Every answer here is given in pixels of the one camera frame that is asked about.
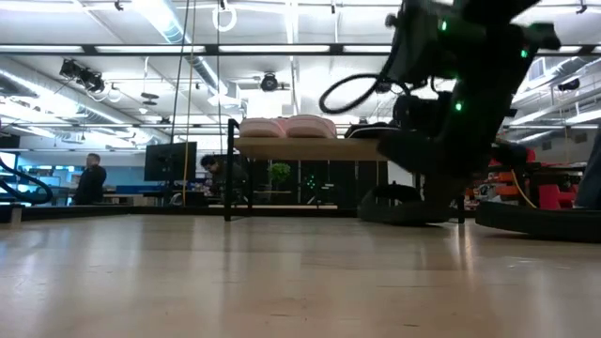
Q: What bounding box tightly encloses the small green potted plant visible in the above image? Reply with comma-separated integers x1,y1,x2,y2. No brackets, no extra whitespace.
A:
268,161,293,191

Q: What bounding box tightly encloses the black slide sandal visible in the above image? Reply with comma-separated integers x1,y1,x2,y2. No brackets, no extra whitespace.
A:
357,182,454,226
474,200,601,245

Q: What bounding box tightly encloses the long black cable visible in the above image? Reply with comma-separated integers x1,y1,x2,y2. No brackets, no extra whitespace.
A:
169,0,191,208

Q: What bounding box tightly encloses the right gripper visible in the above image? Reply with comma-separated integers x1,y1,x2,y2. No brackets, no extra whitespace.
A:
378,133,516,213

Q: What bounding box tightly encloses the black cable conduit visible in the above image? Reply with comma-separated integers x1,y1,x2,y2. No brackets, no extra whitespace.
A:
0,157,54,207

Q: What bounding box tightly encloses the red storage bin rack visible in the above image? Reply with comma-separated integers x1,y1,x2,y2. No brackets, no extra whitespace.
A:
466,156,520,201

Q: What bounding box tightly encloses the pink slide sandal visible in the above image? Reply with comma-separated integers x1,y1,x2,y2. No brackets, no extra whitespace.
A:
239,116,287,139
283,114,338,139

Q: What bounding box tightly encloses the silver ceiling duct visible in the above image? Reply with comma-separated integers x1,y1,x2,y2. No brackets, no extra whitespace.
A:
131,0,236,102

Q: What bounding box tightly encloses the black looped camera cable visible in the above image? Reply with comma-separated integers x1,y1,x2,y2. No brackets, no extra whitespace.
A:
318,71,401,116

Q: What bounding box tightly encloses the person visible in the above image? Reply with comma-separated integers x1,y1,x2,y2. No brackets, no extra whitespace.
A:
574,132,601,211
74,152,109,207
199,154,249,208

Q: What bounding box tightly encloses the black ceiling spotlight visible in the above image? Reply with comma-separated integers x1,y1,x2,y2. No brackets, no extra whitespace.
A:
58,58,106,94

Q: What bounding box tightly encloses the black round camera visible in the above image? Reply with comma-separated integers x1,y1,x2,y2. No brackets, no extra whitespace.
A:
259,71,280,93

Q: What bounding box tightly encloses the thin yellow cord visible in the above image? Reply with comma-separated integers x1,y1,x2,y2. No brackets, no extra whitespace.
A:
181,0,197,208

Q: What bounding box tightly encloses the black monitor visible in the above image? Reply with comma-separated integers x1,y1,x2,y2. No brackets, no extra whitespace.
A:
143,141,199,183

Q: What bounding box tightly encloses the white ring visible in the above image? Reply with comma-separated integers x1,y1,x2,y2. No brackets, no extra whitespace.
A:
211,3,239,34

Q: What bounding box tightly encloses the black flip-flop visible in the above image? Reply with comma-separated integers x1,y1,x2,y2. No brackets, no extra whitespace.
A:
344,122,401,140

